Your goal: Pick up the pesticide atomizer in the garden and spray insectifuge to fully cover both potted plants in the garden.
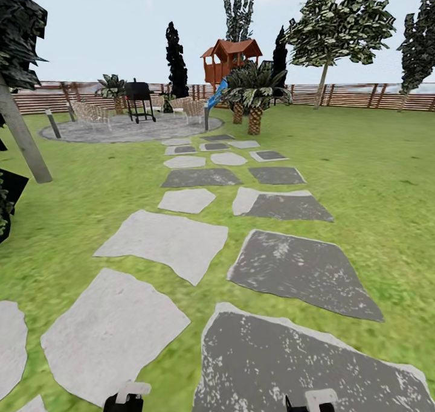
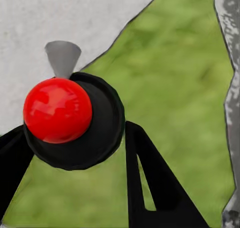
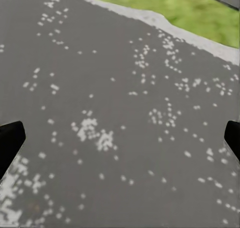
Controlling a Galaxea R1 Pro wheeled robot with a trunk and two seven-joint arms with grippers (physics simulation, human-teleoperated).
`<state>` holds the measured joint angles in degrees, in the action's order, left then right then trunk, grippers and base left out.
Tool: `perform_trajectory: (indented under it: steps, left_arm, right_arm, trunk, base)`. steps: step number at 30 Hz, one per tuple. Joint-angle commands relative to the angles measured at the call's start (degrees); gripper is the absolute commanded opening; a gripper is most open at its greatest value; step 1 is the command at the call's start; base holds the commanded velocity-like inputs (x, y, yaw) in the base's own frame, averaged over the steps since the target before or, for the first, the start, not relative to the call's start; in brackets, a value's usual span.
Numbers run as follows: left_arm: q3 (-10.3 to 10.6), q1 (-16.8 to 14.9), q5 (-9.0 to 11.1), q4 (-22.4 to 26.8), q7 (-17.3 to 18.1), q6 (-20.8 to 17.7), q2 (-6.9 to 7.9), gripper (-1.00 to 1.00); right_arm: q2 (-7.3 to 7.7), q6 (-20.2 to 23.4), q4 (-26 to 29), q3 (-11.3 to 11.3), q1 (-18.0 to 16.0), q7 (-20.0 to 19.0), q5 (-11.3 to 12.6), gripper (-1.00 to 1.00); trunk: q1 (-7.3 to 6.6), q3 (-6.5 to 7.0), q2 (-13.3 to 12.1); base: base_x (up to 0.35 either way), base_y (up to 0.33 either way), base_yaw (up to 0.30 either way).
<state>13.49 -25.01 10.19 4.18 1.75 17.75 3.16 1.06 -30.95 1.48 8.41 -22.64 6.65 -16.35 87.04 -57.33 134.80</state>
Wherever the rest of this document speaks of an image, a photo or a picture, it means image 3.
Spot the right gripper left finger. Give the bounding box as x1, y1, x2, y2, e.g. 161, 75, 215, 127
0, 121, 26, 181

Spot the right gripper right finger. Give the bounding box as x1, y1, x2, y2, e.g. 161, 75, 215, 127
224, 120, 240, 160

